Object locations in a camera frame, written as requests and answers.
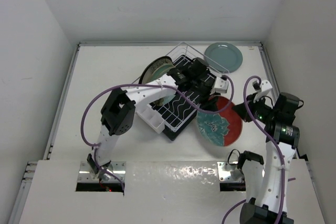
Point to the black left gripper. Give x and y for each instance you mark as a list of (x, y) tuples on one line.
[(210, 104)]

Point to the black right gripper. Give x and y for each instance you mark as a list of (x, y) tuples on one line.
[(250, 104)]

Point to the red and teal plate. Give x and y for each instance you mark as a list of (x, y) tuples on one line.
[(221, 129)]

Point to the green plate with flower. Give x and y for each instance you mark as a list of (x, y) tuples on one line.
[(160, 71), (164, 100)]

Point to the plain teal plate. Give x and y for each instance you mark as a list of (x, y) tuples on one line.
[(223, 57)]

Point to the cream plate with branch design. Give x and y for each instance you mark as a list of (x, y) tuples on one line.
[(157, 64)]

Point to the dark rimmed cream plate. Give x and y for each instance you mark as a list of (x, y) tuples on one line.
[(145, 74)]

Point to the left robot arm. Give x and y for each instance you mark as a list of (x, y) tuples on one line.
[(160, 83)]

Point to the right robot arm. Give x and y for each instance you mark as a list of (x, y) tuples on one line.
[(266, 178)]

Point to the black drip tray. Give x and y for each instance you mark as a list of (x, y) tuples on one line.
[(178, 114)]

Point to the white cutlery holder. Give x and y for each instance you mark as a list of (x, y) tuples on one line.
[(152, 118)]

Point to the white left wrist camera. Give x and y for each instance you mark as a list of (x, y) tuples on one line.
[(220, 85)]

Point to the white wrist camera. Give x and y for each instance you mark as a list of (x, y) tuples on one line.
[(220, 85), (264, 88)]

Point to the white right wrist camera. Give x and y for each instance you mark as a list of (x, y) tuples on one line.
[(264, 88)]

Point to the white wire dish rack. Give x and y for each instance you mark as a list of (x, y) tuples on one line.
[(183, 56)]

